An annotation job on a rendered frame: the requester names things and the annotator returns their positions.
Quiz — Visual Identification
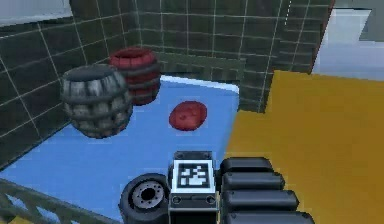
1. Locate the red barrel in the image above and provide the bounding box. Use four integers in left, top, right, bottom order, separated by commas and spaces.
108, 46, 162, 107

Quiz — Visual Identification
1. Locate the blue table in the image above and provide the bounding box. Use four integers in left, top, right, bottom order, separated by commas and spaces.
0, 75, 241, 224

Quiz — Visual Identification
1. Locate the red round disc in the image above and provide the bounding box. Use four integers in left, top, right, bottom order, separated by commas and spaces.
168, 100, 208, 132

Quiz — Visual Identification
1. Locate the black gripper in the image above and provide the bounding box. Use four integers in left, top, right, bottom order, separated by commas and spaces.
118, 172, 172, 224

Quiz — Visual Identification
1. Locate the grey barrel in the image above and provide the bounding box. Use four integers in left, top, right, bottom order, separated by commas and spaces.
60, 63, 134, 140

